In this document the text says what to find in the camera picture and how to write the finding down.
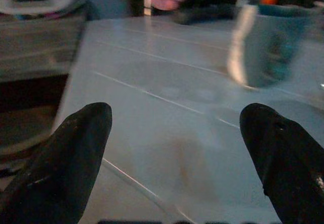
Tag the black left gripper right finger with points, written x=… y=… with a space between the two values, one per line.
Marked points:
x=286 y=163

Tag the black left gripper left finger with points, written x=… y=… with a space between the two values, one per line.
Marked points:
x=60 y=168

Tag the dark wooden low shelf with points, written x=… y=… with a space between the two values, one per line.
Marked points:
x=33 y=64

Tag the teal bowl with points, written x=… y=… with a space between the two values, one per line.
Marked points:
x=283 y=10

